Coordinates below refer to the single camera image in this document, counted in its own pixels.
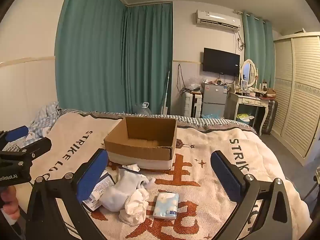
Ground white air conditioner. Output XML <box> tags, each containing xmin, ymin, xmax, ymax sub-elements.
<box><xmin>195</xmin><ymin>9</ymin><xmax>242</xmax><ymax>32</ymax></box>

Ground black wall cables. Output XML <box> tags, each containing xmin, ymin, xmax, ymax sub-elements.
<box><xmin>177</xmin><ymin>64</ymin><xmax>191</xmax><ymax>96</ymax></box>

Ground person's left hand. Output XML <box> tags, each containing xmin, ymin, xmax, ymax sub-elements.
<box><xmin>0</xmin><ymin>185</ymin><xmax>21</xmax><ymax>221</ymax></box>

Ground clear plastic bag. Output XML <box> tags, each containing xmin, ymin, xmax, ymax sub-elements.
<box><xmin>186</xmin><ymin>77</ymin><xmax>202</xmax><ymax>93</ymax></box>

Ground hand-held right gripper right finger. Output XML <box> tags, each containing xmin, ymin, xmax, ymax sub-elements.
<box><xmin>210</xmin><ymin>150</ymin><xmax>293</xmax><ymax>240</ymax></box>

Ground grey small fridge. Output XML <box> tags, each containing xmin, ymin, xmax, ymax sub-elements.
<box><xmin>201</xmin><ymin>83</ymin><xmax>229</xmax><ymax>118</ymax></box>

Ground clear water jug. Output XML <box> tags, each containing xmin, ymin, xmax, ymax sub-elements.
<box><xmin>135</xmin><ymin>102</ymin><xmax>152</xmax><ymax>116</ymax></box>

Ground dark blue white packet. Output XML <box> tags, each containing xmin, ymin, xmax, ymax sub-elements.
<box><xmin>82</xmin><ymin>166</ymin><xmax>118</xmax><ymax>211</ymax></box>

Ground blue waste basket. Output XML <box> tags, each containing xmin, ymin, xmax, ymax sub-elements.
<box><xmin>235</xmin><ymin>113</ymin><xmax>256</xmax><ymax>126</ymax></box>

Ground black wall television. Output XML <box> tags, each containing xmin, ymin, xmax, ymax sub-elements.
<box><xmin>202</xmin><ymin>47</ymin><xmax>241</xmax><ymax>77</ymax></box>

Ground narrow teal curtain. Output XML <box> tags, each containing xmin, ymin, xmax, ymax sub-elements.
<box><xmin>242</xmin><ymin>11</ymin><xmax>275</xmax><ymax>88</ymax></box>

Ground blue plaid quilt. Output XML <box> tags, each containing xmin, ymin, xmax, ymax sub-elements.
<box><xmin>5</xmin><ymin>102</ymin><xmax>61</xmax><ymax>153</ymax></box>

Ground wide teal curtain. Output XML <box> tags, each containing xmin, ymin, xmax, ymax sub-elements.
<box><xmin>55</xmin><ymin>0</ymin><xmax>128</xmax><ymax>113</ymax></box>

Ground green checkered bedsheet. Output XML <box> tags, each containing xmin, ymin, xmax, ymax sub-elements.
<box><xmin>59</xmin><ymin>109</ymin><xmax>257</xmax><ymax>133</ymax></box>

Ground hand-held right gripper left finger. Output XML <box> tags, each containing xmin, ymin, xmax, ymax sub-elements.
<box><xmin>26</xmin><ymin>148</ymin><xmax>109</xmax><ymax>240</ymax></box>

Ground cream printed blanket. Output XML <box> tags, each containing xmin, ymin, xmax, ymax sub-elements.
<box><xmin>19</xmin><ymin>112</ymin><xmax>313</xmax><ymax>240</ymax></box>

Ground light blue tissue pack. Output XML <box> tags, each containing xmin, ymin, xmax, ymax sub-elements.
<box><xmin>152</xmin><ymin>192</ymin><xmax>180</xmax><ymax>220</ymax></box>

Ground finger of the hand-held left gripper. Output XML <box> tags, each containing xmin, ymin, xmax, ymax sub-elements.
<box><xmin>11</xmin><ymin>137</ymin><xmax>52</xmax><ymax>161</ymax></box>
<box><xmin>0</xmin><ymin>126</ymin><xmax>29</xmax><ymax>151</ymax></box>

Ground cream louvered wardrobe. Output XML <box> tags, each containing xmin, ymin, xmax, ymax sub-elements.
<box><xmin>271</xmin><ymin>31</ymin><xmax>320</xmax><ymax>167</ymax></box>

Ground white cloth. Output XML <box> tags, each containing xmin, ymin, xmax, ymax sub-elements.
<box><xmin>119</xmin><ymin>188</ymin><xmax>150</xmax><ymax>225</ymax></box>

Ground white dressing table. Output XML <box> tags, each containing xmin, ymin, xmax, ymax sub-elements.
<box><xmin>226</xmin><ymin>91</ymin><xmax>272</xmax><ymax>136</ymax></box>

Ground white suitcase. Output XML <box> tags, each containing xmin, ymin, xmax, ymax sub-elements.
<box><xmin>184</xmin><ymin>92</ymin><xmax>202</xmax><ymax>118</ymax></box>

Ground dark suitcase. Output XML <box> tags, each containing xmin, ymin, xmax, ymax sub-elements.
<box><xmin>262</xmin><ymin>99</ymin><xmax>279</xmax><ymax>136</ymax></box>

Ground air conditioner cable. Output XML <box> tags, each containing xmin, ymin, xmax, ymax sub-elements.
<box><xmin>234</xmin><ymin>30</ymin><xmax>247</xmax><ymax>53</ymax></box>

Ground white flat mop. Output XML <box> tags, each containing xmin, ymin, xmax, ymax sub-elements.
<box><xmin>161</xmin><ymin>61</ymin><xmax>173</xmax><ymax>115</ymax></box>

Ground oval white mirror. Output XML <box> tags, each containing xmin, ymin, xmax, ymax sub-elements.
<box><xmin>239</xmin><ymin>59</ymin><xmax>258</xmax><ymax>89</ymax></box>

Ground brown cardboard box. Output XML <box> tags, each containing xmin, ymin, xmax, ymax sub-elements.
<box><xmin>104</xmin><ymin>116</ymin><xmax>177</xmax><ymax>170</ymax></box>

